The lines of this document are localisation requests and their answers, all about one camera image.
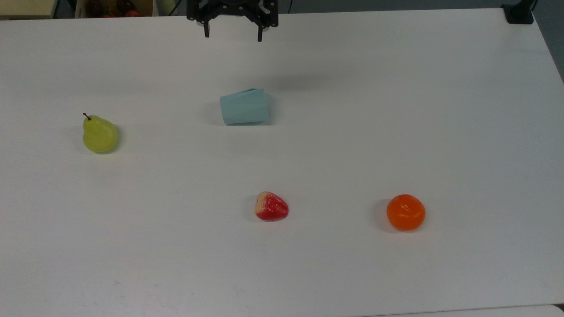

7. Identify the red and cream fruit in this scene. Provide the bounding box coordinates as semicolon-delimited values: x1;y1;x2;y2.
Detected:
255;192;289;221

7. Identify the orange mandarin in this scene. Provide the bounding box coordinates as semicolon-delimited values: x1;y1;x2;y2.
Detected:
386;194;426;232

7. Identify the green pear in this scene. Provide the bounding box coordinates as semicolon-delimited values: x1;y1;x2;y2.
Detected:
82;113;119;154

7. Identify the light blue faceted mug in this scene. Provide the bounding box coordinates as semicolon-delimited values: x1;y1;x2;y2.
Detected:
220;88;270;125

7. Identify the black table clamp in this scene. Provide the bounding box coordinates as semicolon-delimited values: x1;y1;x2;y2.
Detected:
501;0;538;25

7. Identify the beige cabinet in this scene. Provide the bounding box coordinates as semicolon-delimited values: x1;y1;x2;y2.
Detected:
0;0;59;19

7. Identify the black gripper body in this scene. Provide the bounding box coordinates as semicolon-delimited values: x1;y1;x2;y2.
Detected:
186;0;279;28

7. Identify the cardboard box of fruit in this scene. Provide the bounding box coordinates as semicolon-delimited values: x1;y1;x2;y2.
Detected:
75;0;155;18

